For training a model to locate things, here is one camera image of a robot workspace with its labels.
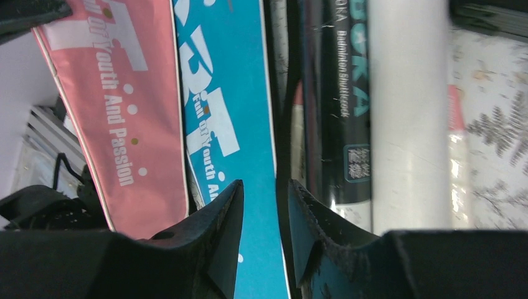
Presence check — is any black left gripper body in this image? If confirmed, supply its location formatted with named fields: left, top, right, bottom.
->
left=1, top=0, right=72, bottom=45

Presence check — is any aluminium slotted rail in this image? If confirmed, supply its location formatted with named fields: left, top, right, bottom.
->
left=12, top=105, right=87, bottom=195

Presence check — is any black shuttlecock tube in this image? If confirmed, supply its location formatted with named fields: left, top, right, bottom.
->
left=299, top=0, right=372, bottom=231

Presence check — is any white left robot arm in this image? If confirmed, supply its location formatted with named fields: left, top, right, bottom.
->
left=1, top=1, right=108, bottom=230

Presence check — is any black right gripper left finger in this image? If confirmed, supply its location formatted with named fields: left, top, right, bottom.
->
left=1, top=179, right=244, bottom=298

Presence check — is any white cardboard tube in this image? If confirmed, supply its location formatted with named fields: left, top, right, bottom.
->
left=368, top=1, right=451, bottom=235

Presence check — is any blue racket cover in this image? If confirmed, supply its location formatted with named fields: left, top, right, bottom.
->
left=173, top=0, right=290, bottom=298

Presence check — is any pink racket cover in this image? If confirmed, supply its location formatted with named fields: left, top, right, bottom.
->
left=34, top=0, right=189, bottom=239

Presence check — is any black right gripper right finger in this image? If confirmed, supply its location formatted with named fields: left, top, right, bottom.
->
left=288, top=180, right=527, bottom=298

